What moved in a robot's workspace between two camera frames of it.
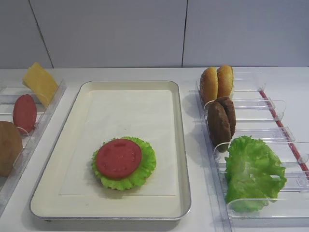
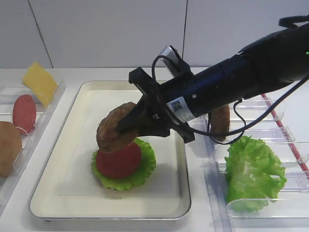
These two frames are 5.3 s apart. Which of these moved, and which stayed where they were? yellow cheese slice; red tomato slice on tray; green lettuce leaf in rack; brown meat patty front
Moved: brown meat patty front
Stayed: red tomato slice on tray; green lettuce leaf in rack; yellow cheese slice
